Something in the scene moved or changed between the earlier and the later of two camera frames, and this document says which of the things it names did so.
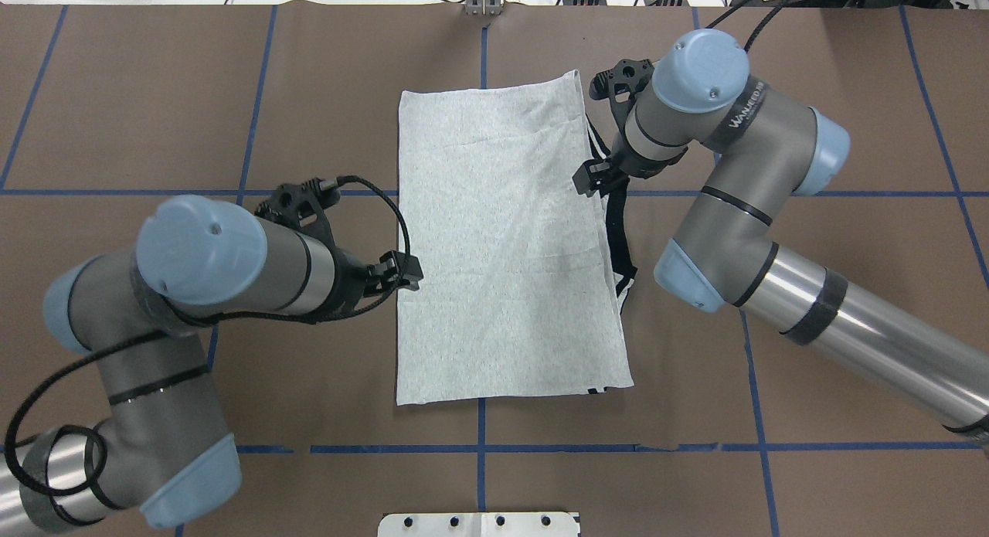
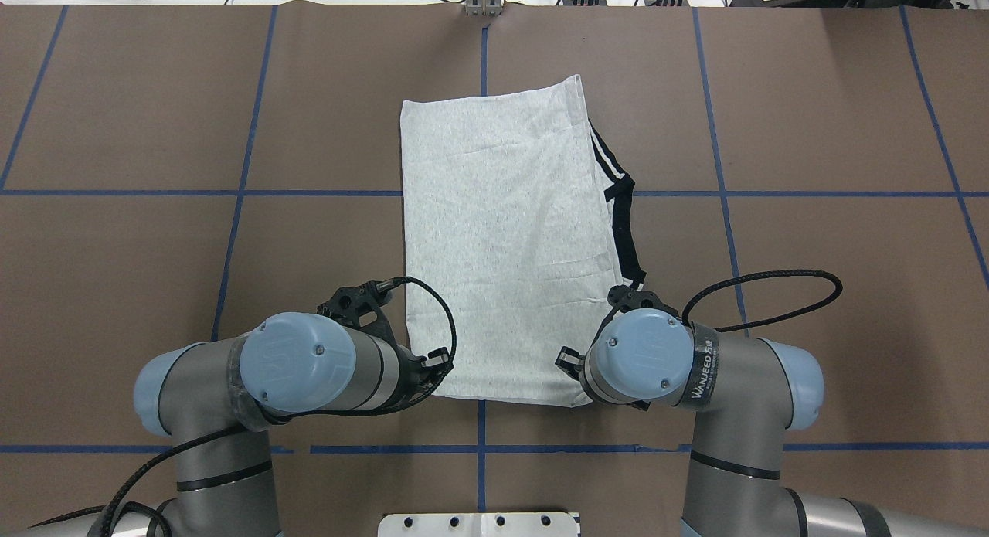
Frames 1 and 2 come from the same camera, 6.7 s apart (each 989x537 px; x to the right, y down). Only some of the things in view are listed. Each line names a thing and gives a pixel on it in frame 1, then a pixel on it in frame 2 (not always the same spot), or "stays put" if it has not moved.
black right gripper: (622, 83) → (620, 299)
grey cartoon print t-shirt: (509, 283) stays put
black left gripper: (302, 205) → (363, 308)
